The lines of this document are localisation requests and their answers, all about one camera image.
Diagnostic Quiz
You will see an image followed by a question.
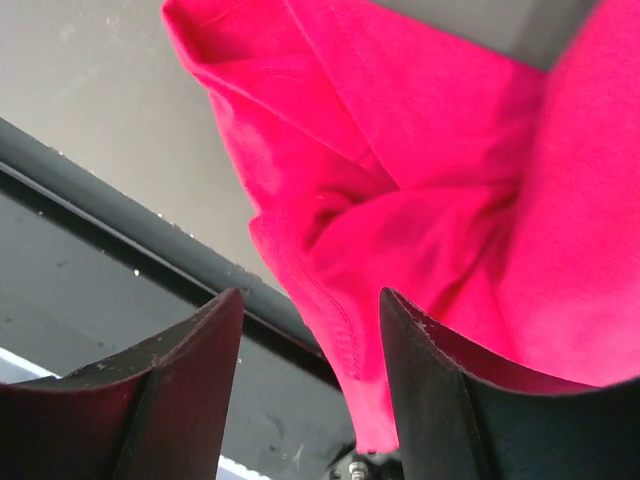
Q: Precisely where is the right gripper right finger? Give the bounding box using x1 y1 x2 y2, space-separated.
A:
380 289 639 479

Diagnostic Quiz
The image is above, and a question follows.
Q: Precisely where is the magenta t shirt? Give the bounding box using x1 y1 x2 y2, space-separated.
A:
162 1 639 452

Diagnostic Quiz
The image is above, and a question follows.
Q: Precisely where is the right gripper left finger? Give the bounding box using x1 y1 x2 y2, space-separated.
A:
1 289 244 479

